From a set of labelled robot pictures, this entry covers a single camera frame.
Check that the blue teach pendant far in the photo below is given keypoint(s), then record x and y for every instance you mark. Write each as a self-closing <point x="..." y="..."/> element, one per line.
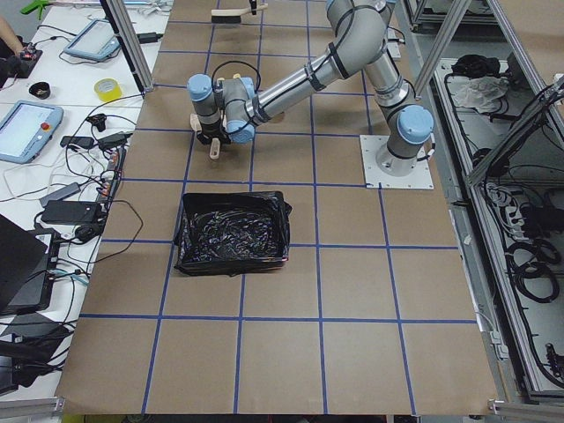
<point x="96" y="42"/>

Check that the blue teach pendant near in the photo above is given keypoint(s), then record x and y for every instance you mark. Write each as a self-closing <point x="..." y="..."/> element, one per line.
<point x="26" y="129"/>

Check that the black laptop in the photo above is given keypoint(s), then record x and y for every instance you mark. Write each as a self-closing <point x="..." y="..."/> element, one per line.
<point x="28" y="261"/>

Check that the beige hand brush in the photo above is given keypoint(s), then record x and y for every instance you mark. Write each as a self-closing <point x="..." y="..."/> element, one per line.
<point x="234" y="16"/>

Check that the pink bin with black bag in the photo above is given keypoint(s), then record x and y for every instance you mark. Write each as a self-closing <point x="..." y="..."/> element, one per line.
<point x="233" y="233"/>

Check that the blue teach pendant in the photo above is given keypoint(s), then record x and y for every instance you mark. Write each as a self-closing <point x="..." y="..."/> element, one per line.
<point x="26" y="129"/>
<point x="96" y="42"/>

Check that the yellow tape roll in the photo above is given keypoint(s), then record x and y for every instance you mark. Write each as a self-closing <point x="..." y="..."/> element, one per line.
<point x="107" y="89"/>

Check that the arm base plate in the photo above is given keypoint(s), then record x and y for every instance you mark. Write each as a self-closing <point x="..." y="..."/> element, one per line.
<point x="382" y="170"/>

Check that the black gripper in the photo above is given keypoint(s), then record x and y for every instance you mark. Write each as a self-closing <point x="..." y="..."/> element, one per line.
<point x="211" y="134"/>

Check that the aluminium frame post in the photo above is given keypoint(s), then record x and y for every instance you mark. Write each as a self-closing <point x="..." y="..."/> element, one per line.
<point x="124" y="32"/>

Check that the black power adapter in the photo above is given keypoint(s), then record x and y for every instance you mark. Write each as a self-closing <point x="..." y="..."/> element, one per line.
<point x="71" y="212"/>

